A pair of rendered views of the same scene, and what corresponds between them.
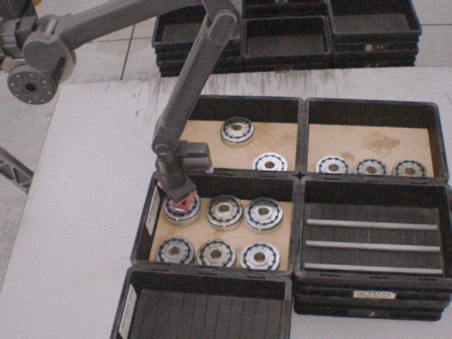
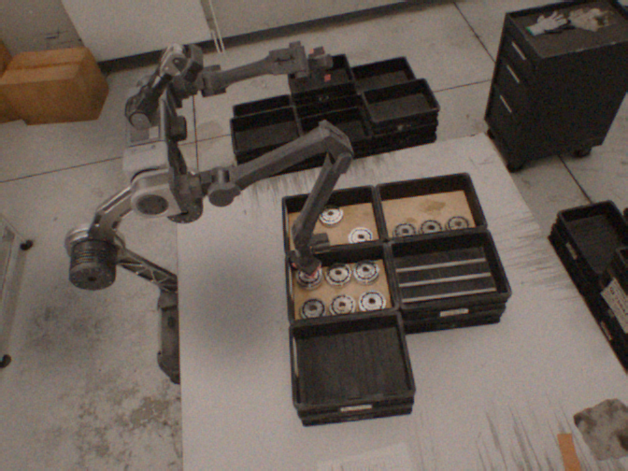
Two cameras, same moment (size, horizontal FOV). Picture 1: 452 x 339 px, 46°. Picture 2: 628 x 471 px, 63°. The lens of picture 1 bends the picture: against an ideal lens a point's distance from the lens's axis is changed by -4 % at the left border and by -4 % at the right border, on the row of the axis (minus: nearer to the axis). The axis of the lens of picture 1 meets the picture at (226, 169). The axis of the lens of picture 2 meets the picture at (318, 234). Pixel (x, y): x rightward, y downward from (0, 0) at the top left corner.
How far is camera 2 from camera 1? 56 cm
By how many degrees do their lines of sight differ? 7
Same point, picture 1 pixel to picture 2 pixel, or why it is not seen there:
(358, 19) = (387, 104)
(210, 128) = not seen: hidden behind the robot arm
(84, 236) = (235, 311)
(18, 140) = not seen: hidden behind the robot
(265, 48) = not seen: hidden behind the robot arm
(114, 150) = (236, 243)
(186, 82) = (317, 198)
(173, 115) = (307, 220)
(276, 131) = (357, 211)
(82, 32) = (249, 178)
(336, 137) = (400, 207)
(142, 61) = (212, 160)
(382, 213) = (445, 256)
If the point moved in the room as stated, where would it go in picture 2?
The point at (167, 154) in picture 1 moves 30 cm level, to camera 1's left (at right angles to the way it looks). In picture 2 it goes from (304, 245) to (221, 274)
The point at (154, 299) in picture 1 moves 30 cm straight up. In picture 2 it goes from (306, 345) to (295, 306)
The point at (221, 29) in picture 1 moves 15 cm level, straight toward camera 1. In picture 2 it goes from (343, 164) to (360, 201)
